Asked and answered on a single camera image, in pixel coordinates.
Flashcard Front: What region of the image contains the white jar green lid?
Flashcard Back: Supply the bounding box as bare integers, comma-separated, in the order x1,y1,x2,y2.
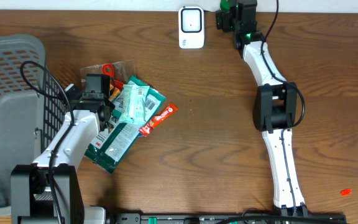
220,0,231,11

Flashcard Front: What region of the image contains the red snack stick packet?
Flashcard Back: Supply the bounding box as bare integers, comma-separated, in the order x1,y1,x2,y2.
139,103,178,137

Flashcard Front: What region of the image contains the red packaged item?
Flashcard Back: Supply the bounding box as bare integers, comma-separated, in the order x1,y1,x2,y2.
80,60,136,89

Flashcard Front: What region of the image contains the pale green small packet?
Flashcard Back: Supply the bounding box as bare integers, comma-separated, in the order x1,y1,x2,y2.
119,84,150,124

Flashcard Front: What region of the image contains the green packaged item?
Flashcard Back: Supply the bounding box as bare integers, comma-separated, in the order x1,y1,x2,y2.
85,76,166,174

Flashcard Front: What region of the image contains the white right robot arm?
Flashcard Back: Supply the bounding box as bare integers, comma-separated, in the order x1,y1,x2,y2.
216,6,306,216

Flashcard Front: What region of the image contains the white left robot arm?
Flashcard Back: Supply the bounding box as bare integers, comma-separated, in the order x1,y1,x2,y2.
11,100,114,223

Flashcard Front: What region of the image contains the white barcode scanner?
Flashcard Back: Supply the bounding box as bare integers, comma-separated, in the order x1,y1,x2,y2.
178,6,205,49

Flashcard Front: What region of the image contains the small red floor marker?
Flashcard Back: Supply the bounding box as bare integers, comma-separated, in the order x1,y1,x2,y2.
340,189,352,196

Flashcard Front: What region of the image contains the grey plastic basket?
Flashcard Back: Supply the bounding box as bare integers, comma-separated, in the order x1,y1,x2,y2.
0,34,65,216

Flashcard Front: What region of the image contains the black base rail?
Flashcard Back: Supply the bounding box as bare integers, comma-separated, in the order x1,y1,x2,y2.
82,203,347,224

